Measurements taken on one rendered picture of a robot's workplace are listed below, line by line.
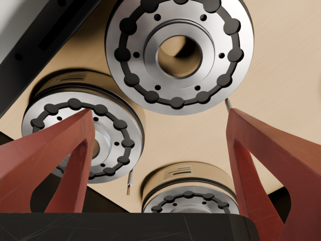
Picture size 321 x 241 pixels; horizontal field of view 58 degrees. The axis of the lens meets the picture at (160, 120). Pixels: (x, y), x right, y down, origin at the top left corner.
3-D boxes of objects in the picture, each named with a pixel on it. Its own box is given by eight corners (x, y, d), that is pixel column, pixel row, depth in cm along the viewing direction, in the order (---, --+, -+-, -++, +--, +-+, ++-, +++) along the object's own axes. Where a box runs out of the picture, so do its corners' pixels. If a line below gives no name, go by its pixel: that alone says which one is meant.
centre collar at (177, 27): (177, 98, 22) (177, 102, 21) (128, 54, 20) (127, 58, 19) (230, 54, 20) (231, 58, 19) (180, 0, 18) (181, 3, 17)
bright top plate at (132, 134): (94, 194, 29) (93, 199, 29) (1, 137, 25) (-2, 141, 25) (166, 139, 25) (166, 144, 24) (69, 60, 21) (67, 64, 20)
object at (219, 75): (175, 132, 24) (176, 137, 24) (77, 51, 20) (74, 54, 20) (281, 52, 20) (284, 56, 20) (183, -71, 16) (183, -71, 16)
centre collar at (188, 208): (192, 237, 32) (192, 243, 32) (157, 220, 30) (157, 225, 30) (224, 216, 30) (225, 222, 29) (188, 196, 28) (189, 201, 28)
